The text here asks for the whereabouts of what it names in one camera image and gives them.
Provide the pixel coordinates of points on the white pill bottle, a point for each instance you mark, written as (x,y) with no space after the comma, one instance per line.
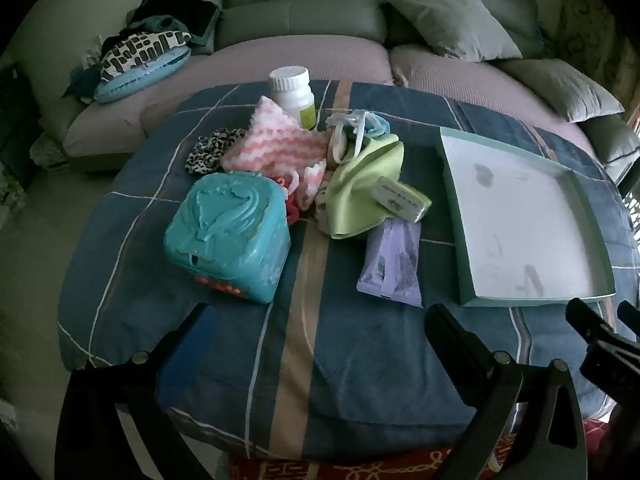
(290,88)

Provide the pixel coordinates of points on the small white green box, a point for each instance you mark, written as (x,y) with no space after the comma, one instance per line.
(401,199)

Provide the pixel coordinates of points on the grey pillow at right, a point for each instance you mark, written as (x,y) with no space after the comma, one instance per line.
(573,95)

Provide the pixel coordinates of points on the red patterned rug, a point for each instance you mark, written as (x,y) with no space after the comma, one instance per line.
(419,464)

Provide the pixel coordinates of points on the grey green sofa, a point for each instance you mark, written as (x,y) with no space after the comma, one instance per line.
(358,40)

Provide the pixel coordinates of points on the red pink scrunchie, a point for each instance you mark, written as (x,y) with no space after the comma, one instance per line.
(292,204)

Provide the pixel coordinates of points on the purple wet wipes pack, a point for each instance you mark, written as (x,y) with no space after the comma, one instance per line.
(390,268)

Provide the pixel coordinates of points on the grey square throw pillow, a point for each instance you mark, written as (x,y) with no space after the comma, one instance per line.
(462,29)

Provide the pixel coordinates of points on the green microfiber cloth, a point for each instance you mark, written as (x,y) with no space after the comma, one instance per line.
(350,207)

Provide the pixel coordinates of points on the blue shark plush cushion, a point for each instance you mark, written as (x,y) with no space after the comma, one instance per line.
(142,77)

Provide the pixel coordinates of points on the teal shallow cardboard box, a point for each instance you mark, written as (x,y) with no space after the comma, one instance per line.
(525,232)

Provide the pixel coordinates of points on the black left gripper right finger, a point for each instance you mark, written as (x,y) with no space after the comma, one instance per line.
(550,442)

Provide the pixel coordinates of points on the pink white zigzag cloth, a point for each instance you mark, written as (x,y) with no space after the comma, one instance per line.
(276,146)

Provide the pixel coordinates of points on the blue plaid tablecloth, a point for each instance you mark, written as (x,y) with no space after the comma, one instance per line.
(324,372)

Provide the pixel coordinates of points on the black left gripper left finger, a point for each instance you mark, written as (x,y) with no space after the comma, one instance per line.
(91,442)

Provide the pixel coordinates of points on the leopard print scrunchie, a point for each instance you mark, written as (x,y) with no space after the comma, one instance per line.
(208,150)

